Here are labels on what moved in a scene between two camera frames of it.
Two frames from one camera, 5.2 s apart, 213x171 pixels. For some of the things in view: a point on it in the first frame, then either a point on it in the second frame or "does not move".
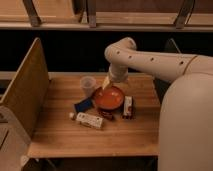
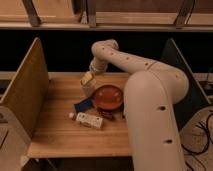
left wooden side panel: [27, 92] does not move
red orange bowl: [110, 98] does not move
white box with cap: [89, 120] does not move
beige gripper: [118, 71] -> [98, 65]
